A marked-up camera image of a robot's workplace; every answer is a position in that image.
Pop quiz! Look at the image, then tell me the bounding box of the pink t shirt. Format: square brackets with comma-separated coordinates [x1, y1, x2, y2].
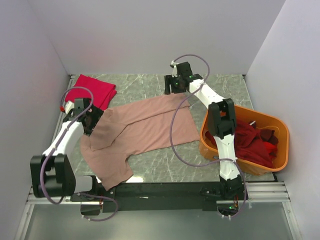
[80, 93, 200, 190]

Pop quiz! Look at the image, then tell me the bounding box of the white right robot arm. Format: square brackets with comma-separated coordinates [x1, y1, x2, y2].
[164, 61, 243, 200]

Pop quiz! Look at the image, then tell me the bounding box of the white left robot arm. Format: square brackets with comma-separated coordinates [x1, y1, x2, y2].
[30, 98, 104, 198]

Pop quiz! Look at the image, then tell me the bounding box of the folded magenta t shirt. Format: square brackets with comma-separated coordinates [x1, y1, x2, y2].
[64, 74, 117, 111]

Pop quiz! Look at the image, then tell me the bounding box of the dark red t shirt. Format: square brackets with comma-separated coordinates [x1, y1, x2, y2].
[204, 119, 279, 169]

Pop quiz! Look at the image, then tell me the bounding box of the orange plastic bin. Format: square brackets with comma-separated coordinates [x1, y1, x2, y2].
[199, 105, 290, 176]

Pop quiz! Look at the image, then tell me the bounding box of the black base beam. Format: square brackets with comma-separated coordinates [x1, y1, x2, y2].
[69, 181, 248, 215]

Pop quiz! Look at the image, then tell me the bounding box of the bright red t shirt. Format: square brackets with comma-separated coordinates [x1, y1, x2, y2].
[263, 141, 278, 159]

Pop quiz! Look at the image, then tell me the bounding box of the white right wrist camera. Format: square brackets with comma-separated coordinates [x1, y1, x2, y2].
[170, 60, 178, 77]

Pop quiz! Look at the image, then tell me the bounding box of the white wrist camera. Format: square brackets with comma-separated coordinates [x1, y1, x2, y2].
[59, 101, 75, 114]
[170, 60, 178, 77]

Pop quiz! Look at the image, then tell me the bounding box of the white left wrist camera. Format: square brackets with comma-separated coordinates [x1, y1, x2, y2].
[59, 101, 75, 114]

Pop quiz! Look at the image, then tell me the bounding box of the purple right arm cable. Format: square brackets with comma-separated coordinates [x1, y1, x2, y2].
[169, 54, 249, 219]

